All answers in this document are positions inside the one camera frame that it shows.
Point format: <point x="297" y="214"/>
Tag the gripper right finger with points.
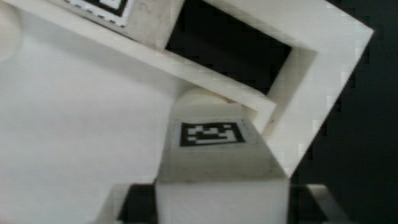
<point x="315" y="208"/>

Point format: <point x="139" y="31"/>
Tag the white leg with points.
<point x="221" y="184"/>
<point x="139" y="18"/>

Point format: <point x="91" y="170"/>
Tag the white square tabletop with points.
<point x="90" y="87"/>

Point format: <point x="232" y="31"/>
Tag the white U-shaped fixture wall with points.
<point x="328" y="37"/>

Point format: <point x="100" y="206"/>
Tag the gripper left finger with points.
<point x="130" y="205"/>

